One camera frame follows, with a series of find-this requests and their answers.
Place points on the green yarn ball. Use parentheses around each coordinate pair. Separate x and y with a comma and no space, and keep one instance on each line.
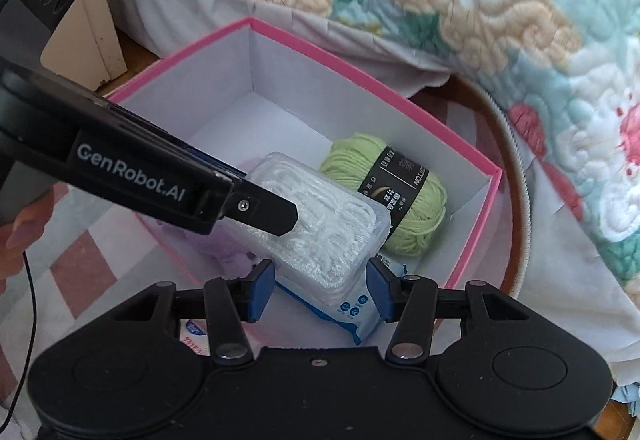
(415,225)

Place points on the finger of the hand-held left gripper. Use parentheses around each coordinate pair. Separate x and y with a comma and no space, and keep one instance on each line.
(265,215)
(210,161)

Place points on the beige wooden cabinet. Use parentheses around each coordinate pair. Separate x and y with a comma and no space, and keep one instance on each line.
(95,20)

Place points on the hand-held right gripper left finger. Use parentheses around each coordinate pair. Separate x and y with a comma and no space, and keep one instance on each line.
(262,290)

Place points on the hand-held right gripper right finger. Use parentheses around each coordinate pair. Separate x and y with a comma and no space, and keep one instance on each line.
(380,290)

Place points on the clear plastic floss pick box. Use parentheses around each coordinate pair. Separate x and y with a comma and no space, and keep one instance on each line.
(330,230)

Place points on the small white tissue pack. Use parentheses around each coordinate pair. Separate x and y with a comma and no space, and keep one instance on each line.
(192,332)

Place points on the person's left hand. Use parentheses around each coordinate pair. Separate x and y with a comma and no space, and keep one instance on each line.
(25,225)

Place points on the pink cardboard box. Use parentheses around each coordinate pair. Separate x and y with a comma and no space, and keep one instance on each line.
(280,85)

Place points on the white blue wet wipes pack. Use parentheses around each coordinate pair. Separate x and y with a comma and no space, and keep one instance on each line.
(350,315)

